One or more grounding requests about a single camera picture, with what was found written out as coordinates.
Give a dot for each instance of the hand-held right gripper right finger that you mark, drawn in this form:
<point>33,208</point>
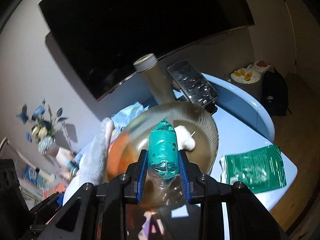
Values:
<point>183,177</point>

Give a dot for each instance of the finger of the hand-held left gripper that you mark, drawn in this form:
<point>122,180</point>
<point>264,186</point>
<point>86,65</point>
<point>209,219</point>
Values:
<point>45,210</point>

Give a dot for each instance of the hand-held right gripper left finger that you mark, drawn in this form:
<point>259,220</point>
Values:
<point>142,175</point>

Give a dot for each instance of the teal plastic packet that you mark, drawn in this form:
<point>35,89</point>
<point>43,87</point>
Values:
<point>162,150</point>

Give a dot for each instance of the ribbed amber glass bowl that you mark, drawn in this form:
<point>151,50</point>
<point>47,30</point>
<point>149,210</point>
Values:
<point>202,135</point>

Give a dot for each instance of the blue white box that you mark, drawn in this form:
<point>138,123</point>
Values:
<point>32,177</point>

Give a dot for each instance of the orange printed cloth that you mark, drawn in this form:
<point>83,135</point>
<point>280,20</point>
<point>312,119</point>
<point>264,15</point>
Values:
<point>120,155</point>

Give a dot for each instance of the white cotton puff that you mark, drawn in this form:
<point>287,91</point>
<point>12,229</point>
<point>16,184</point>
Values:
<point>186,137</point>

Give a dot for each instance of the grey fleece cloth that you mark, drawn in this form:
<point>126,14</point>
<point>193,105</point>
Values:
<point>92,155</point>

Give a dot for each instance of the blue artificial flowers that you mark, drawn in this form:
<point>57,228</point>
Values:
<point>42,127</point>

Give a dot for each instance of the green plastic packet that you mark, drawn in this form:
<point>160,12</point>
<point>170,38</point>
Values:
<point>255,167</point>

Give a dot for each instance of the light blue table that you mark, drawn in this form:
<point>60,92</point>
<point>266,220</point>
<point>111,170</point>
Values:
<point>247,115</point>

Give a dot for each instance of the tall tan bottle white cap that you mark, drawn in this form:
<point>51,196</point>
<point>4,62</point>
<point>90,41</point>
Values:
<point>157,80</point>

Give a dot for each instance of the round grey side table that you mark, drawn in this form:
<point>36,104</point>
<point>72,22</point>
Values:
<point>247,91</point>

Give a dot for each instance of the white plate with orange slices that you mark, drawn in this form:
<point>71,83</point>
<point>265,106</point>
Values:
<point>243,76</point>

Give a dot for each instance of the black backpack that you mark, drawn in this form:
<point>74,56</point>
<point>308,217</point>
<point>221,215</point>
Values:
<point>275,92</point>

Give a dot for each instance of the black flat television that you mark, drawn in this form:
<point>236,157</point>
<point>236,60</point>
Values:
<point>137,17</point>

